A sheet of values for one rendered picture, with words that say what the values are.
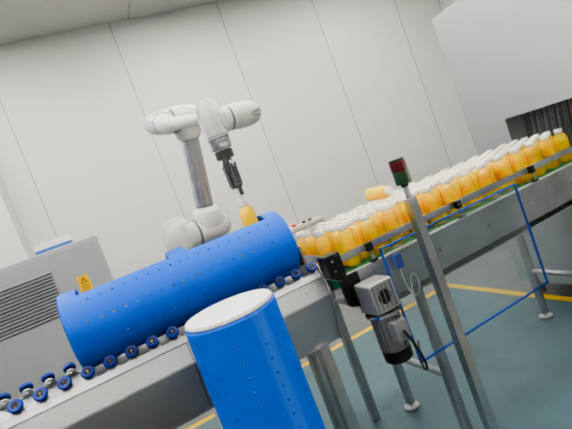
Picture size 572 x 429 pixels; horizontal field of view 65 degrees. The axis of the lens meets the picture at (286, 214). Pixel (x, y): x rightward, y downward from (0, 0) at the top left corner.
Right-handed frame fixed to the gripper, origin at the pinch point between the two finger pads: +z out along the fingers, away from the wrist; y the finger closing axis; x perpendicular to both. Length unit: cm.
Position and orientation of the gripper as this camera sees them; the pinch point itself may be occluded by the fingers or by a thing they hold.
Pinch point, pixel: (240, 196)
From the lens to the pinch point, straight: 187.2
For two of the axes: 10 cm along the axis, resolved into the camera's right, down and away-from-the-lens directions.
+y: 3.7, -0.7, -9.3
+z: 3.5, 9.3, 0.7
